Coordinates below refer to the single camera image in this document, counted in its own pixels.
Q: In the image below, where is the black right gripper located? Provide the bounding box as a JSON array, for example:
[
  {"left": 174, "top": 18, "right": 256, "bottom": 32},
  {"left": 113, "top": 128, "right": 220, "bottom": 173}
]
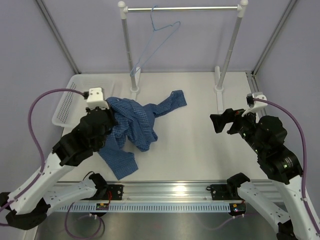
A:
[{"left": 209, "top": 105, "right": 265, "bottom": 155}]

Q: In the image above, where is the blue plaid shirt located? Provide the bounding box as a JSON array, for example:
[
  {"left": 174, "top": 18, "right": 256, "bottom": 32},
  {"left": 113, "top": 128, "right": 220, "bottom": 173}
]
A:
[{"left": 98, "top": 90, "right": 187, "bottom": 180}]

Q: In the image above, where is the light blue wire hanger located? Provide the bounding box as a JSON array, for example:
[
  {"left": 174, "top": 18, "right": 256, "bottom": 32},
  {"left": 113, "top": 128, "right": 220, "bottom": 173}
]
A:
[{"left": 129, "top": 5, "right": 181, "bottom": 77}]

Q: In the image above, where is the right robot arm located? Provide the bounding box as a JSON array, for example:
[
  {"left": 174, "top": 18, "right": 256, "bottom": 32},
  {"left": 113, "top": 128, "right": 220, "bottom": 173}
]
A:
[{"left": 210, "top": 108, "right": 320, "bottom": 240}]

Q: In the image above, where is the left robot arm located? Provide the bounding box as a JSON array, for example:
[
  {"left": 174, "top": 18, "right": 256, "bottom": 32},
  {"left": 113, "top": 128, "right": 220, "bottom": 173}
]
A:
[{"left": 0, "top": 107, "right": 117, "bottom": 230}]

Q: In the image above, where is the white plastic basket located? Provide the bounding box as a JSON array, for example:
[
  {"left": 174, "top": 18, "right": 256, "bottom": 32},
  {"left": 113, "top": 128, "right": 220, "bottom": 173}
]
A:
[{"left": 51, "top": 74, "right": 115, "bottom": 128}]

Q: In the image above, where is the white and silver clothes rack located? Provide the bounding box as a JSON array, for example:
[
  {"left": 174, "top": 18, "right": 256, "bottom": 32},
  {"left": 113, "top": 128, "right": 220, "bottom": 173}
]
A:
[{"left": 117, "top": 0, "right": 249, "bottom": 114}]

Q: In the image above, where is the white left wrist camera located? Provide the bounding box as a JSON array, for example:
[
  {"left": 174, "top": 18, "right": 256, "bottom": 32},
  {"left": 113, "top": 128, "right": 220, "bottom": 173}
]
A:
[{"left": 83, "top": 87, "right": 110, "bottom": 110}]

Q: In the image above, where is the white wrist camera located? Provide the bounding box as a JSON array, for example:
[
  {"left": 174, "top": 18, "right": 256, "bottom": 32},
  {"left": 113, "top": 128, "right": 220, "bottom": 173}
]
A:
[
  {"left": 241, "top": 92, "right": 268, "bottom": 117},
  {"left": 83, "top": 87, "right": 110, "bottom": 110}
]

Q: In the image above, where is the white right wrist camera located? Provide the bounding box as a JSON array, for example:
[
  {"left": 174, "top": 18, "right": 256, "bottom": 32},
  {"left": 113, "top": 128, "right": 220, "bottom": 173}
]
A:
[{"left": 241, "top": 92, "right": 268, "bottom": 117}]

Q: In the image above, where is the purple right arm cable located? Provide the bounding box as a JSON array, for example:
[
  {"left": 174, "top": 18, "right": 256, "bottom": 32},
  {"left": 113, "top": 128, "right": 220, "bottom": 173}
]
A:
[{"left": 199, "top": 98, "right": 320, "bottom": 236}]

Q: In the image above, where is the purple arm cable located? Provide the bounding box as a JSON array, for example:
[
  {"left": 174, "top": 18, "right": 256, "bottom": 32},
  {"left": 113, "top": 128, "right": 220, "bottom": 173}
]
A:
[
  {"left": 199, "top": 98, "right": 320, "bottom": 236},
  {"left": 0, "top": 88, "right": 106, "bottom": 238}
]

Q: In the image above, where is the aluminium frame post left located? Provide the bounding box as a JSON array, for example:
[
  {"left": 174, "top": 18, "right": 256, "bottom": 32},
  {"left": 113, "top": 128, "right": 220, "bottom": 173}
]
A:
[{"left": 34, "top": 0, "right": 81, "bottom": 75}]

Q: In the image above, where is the aluminium frame post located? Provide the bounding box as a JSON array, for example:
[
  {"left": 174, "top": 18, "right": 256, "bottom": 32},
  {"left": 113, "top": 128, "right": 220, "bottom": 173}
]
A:
[
  {"left": 251, "top": 0, "right": 299, "bottom": 78},
  {"left": 34, "top": 0, "right": 81, "bottom": 75}
]

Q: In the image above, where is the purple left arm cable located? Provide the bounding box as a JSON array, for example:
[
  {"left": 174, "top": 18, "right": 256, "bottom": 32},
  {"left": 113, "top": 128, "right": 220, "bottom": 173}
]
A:
[{"left": 0, "top": 88, "right": 106, "bottom": 238}]

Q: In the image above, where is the aluminium mounting rail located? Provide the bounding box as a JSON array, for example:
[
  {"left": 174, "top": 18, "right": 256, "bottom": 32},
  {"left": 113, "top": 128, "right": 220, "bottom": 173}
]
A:
[{"left": 107, "top": 181, "right": 232, "bottom": 203}]

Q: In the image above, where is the white slotted cable duct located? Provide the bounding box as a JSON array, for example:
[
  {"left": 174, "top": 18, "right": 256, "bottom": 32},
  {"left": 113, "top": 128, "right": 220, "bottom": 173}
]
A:
[{"left": 56, "top": 202, "right": 231, "bottom": 213}]

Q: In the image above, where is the aluminium frame post right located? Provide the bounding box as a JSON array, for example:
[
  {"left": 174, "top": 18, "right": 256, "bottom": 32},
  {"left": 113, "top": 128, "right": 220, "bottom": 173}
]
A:
[{"left": 251, "top": 0, "right": 299, "bottom": 78}]

